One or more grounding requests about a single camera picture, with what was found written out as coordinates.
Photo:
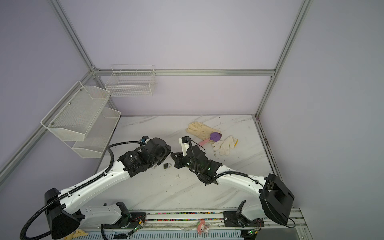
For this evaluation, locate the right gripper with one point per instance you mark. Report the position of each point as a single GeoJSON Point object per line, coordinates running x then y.
{"type": "Point", "coordinates": [178, 159]}

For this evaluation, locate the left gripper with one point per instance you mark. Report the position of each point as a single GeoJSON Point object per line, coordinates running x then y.
{"type": "Point", "coordinates": [167, 150]}

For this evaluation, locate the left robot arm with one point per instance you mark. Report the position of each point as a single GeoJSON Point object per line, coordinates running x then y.
{"type": "Point", "coordinates": [65, 210]}

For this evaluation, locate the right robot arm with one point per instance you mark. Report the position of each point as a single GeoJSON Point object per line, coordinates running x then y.
{"type": "Point", "coordinates": [272, 198]}

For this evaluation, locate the left black padlock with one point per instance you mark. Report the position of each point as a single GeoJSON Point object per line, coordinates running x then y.
{"type": "Point", "coordinates": [167, 165]}

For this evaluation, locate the cream leather glove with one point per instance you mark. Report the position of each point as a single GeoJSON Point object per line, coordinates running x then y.
{"type": "Point", "coordinates": [200, 130]}

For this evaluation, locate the white knit glove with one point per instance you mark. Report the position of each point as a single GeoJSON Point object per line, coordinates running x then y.
{"type": "Point", "coordinates": [224, 147]}

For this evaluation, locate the pink toy figure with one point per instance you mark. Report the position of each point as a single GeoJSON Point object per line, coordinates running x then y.
{"type": "Point", "coordinates": [202, 228]}

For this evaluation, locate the white mesh two-tier shelf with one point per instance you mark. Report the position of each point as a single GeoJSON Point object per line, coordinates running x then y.
{"type": "Point", "coordinates": [82, 120]}

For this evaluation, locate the yellow toy figure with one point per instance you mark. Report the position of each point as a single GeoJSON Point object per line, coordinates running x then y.
{"type": "Point", "coordinates": [78, 233]}

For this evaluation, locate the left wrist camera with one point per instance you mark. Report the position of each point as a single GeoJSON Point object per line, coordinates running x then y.
{"type": "Point", "coordinates": [144, 140]}

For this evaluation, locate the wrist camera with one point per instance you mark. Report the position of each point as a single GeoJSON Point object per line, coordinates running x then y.
{"type": "Point", "coordinates": [185, 143]}
{"type": "Point", "coordinates": [144, 140]}

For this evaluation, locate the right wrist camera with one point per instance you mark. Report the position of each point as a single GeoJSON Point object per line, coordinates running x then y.
{"type": "Point", "coordinates": [185, 143]}

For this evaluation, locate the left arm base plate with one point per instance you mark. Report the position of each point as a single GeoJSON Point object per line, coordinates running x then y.
{"type": "Point", "coordinates": [133, 220]}

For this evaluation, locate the white wire basket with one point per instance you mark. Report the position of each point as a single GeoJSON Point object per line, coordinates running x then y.
{"type": "Point", "coordinates": [132, 81]}

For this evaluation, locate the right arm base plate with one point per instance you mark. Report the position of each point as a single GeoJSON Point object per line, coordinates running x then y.
{"type": "Point", "coordinates": [232, 219]}

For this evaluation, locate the aluminium front rail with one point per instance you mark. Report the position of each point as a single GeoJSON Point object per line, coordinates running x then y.
{"type": "Point", "coordinates": [182, 225]}

